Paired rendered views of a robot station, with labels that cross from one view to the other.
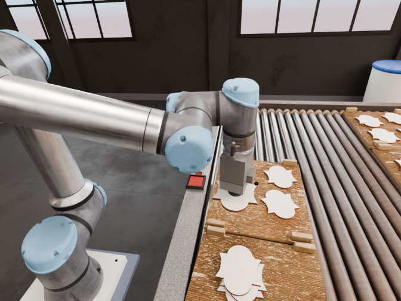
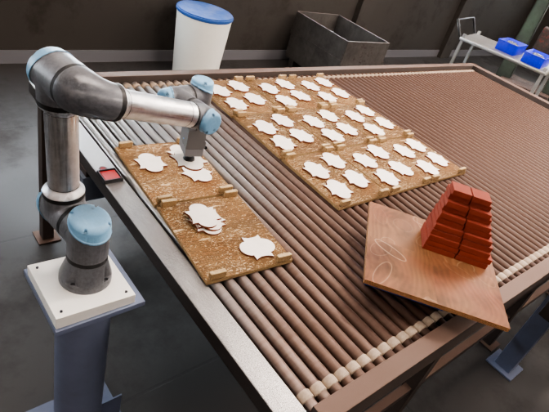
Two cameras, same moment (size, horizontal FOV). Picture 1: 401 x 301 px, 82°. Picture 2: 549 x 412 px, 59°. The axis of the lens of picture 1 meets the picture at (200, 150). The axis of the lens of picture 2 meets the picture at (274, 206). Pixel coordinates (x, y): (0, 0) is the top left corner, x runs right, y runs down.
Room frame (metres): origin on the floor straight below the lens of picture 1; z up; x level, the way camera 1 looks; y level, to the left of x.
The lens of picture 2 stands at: (-0.59, 1.02, 2.05)
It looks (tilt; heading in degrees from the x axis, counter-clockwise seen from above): 34 degrees down; 300
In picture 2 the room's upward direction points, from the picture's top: 18 degrees clockwise
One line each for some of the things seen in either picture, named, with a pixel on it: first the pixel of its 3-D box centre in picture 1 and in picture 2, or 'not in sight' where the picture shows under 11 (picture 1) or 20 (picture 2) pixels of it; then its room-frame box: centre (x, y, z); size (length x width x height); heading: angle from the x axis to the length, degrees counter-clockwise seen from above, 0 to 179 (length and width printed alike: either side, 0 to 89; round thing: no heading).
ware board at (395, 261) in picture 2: not in sight; (430, 259); (-0.36, -0.58, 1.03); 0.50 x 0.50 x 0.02; 29
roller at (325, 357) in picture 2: not in sight; (183, 195); (0.53, -0.17, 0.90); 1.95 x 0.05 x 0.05; 169
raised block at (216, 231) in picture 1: (215, 231); (168, 203); (0.47, -0.04, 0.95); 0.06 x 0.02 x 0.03; 74
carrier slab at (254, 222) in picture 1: (257, 192); (173, 170); (0.65, -0.22, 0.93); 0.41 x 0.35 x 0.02; 165
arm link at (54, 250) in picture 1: (57, 248); (87, 232); (0.35, 0.38, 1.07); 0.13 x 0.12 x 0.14; 177
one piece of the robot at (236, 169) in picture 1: (240, 166); (196, 136); (0.45, -0.10, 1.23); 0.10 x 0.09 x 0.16; 63
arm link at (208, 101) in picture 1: (193, 113); (179, 100); (0.45, 0.01, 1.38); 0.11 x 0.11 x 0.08; 87
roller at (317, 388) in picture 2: not in sight; (160, 200); (0.54, -0.07, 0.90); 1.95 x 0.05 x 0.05; 169
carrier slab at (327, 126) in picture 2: not in sight; (329, 125); (0.60, -1.31, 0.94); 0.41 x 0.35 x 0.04; 168
